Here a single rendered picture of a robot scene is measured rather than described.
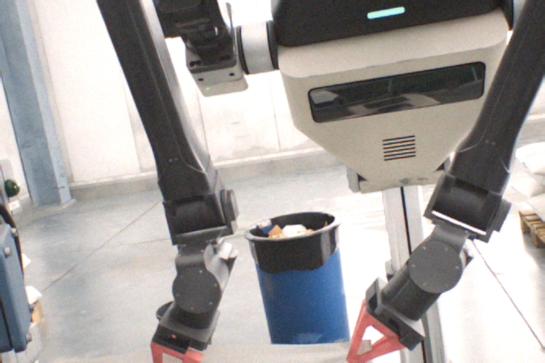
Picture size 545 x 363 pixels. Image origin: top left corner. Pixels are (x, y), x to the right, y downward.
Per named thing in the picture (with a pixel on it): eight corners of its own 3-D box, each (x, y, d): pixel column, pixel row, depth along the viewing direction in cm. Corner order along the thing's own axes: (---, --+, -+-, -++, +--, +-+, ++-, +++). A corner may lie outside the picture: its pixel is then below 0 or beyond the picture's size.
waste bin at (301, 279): (358, 322, 351) (341, 206, 340) (361, 367, 301) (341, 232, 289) (271, 331, 358) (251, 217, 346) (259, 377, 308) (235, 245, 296)
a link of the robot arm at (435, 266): (512, 200, 78) (443, 172, 80) (514, 206, 67) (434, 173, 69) (472, 291, 79) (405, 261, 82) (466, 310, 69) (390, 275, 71)
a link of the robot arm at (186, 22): (217, 1, 107) (186, 8, 108) (199, -39, 98) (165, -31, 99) (223, 49, 104) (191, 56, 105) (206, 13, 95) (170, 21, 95)
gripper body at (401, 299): (371, 315, 76) (411, 268, 74) (368, 285, 86) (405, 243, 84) (415, 349, 76) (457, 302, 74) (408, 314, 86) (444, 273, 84)
